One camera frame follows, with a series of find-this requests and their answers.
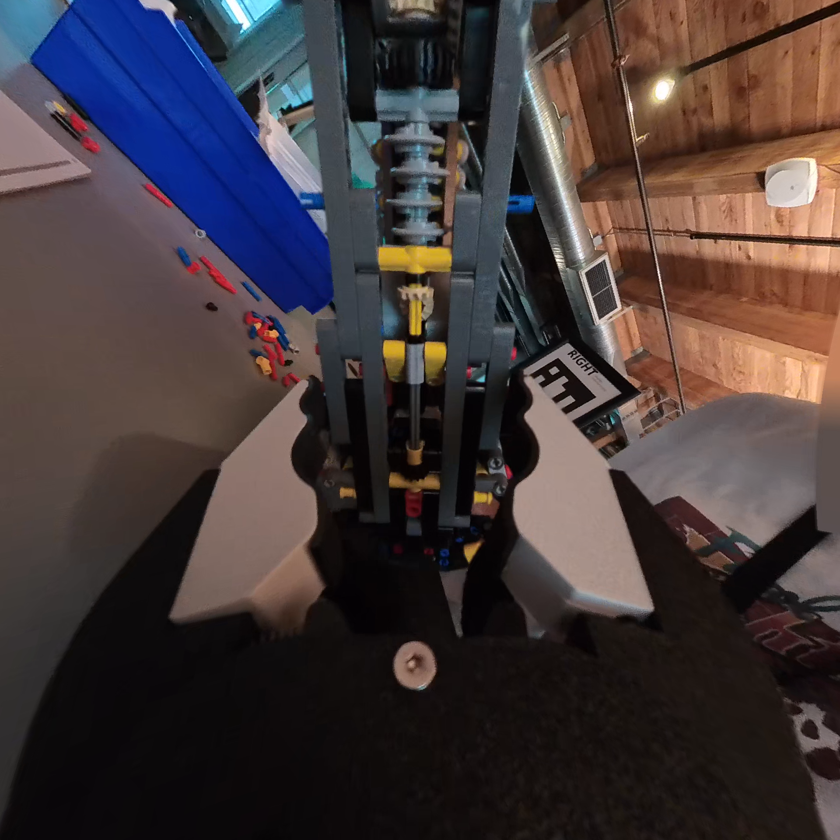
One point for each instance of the white plastic bags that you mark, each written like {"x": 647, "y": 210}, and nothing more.
{"x": 292, "y": 151}

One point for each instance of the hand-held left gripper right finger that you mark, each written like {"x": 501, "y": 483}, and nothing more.
{"x": 577, "y": 525}

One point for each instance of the pile of red blue pins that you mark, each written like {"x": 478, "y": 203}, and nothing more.
{"x": 269, "y": 341}

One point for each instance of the open instruction booklet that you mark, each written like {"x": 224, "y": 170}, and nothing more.
{"x": 33, "y": 157}

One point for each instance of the white vent grille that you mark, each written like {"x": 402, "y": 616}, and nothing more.
{"x": 600, "y": 289}

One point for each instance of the ceiling spot light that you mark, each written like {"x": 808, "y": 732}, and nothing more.
{"x": 664, "y": 90}

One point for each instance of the black ceiling pipe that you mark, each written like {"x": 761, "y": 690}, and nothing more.
{"x": 754, "y": 43}
{"x": 754, "y": 236}

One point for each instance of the white ceiling sensor box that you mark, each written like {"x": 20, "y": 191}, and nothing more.
{"x": 791, "y": 182}

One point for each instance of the wooden ceiling beam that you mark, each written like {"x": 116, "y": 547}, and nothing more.
{"x": 722, "y": 315}
{"x": 689, "y": 174}

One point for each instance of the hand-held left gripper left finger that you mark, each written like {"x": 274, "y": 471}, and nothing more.
{"x": 256, "y": 512}

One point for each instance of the partly built lego car chassis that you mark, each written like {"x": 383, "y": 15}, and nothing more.
{"x": 341, "y": 197}

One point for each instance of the blue plastic bin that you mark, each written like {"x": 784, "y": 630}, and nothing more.
{"x": 197, "y": 164}

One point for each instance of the silver air duct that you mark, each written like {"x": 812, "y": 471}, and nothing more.
{"x": 558, "y": 184}

